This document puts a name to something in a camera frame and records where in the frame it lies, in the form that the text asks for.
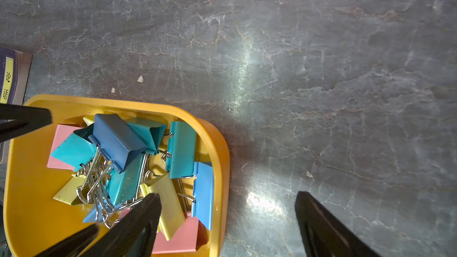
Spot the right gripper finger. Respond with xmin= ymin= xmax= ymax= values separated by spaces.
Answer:
xmin=295 ymin=192 xmax=378 ymax=257
xmin=82 ymin=193 xmax=162 ymax=257

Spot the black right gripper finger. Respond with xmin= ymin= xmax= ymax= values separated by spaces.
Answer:
xmin=36 ymin=224 xmax=99 ymax=257
xmin=1 ymin=104 xmax=52 ymax=142

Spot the blue binder clip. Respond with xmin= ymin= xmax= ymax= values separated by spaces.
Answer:
xmin=178 ymin=162 xmax=214 ymax=230
xmin=83 ymin=204 xmax=105 ymax=223
xmin=75 ymin=113 xmax=148 ymax=204

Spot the yellow plastic storage box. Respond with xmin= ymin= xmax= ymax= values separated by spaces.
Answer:
xmin=3 ymin=95 xmax=230 ymax=257

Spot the pink binder clip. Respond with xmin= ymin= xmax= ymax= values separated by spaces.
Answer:
xmin=46 ymin=124 xmax=81 ymax=171
xmin=152 ymin=212 xmax=208 ymax=254

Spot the olive yellow binder clip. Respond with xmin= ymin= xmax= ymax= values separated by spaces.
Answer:
xmin=83 ymin=115 xmax=95 ymax=126

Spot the blue binder clip front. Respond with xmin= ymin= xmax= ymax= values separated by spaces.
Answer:
xmin=178 ymin=162 xmax=214 ymax=230

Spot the teal white binder clip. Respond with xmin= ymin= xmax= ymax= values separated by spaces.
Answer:
xmin=126 ymin=117 xmax=167 ymax=155

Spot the dark blue notebook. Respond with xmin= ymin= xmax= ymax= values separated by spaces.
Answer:
xmin=0 ymin=47 xmax=32 ymax=105

